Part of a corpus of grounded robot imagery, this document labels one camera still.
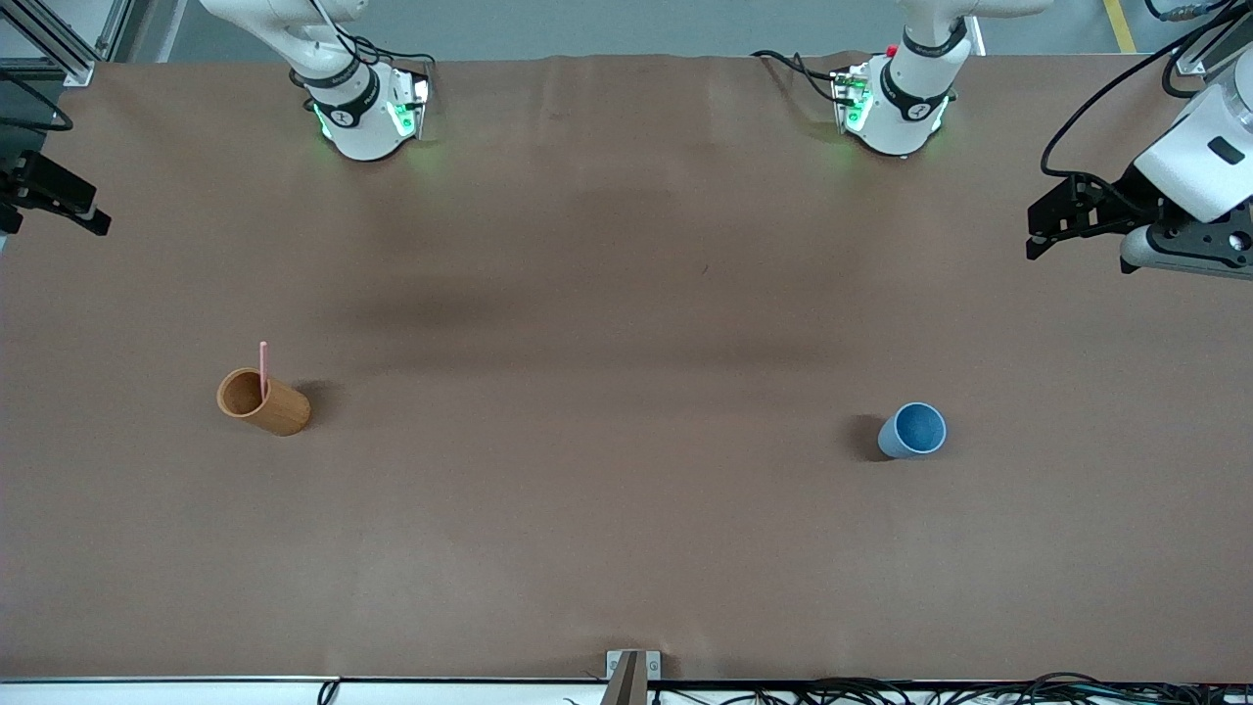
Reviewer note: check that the brown cylindrical cup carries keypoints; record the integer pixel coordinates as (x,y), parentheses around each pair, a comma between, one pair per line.
(279,409)

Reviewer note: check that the brown table cover sheet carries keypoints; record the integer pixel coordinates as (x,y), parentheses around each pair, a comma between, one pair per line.
(626,490)

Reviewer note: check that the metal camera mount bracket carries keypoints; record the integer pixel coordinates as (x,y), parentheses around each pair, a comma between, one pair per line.
(631,671)

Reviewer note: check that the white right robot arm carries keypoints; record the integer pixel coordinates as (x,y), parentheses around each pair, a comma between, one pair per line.
(357,117)

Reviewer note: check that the aluminium frame post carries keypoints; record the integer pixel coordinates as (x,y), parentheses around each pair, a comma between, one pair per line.
(59,44)
(1214,54)

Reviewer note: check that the blue cup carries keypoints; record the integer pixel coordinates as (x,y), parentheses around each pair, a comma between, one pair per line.
(915,431)

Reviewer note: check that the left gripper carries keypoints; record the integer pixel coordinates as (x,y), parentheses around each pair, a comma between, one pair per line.
(1119,199)

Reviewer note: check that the pink chopstick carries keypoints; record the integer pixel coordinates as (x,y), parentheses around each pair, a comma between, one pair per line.
(263,357)

